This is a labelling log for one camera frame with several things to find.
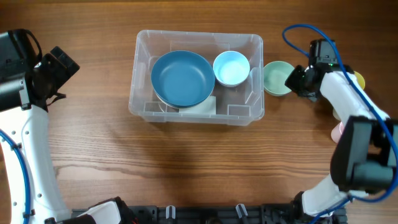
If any yellow cup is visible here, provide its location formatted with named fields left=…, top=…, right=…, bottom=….
left=354, top=71, right=366, bottom=90

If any mint green small bowl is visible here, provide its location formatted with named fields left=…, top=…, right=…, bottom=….
left=263, top=61, right=294, bottom=96

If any cream cup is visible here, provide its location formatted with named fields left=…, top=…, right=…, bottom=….
left=332, top=109, right=340, bottom=121

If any pink cup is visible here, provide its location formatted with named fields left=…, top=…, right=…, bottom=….
left=331, top=122, right=344, bottom=143

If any light blue small bowl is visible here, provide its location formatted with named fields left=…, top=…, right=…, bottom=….
left=213, top=50, right=250, bottom=84

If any cream large bowl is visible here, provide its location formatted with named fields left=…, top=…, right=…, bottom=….
left=154, top=93, right=215, bottom=110

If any dark blue bowl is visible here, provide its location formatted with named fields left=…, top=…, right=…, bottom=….
left=154, top=92, right=215, bottom=109
left=150, top=50, right=215, bottom=104

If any pink small bowl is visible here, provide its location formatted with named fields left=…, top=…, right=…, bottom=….
left=218, top=82, right=243, bottom=88

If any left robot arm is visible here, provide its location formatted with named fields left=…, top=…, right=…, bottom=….
left=1, top=29, right=139, bottom=223

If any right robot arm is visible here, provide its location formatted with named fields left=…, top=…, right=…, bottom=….
left=285, top=39, right=397, bottom=223

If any clear plastic storage container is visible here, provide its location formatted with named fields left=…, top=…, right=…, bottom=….
left=128, top=30, right=265, bottom=126

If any left blue cable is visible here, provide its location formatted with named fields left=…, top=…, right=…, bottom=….
left=0, top=129, right=32, bottom=224

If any blue cable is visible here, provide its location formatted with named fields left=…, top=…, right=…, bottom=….
left=0, top=129, right=32, bottom=224
left=282, top=24, right=398, bottom=224

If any right blue cable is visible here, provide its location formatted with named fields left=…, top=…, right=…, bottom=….
left=282, top=24, right=398, bottom=224

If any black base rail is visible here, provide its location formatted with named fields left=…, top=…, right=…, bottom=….
left=129, top=203, right=313, bottom=224

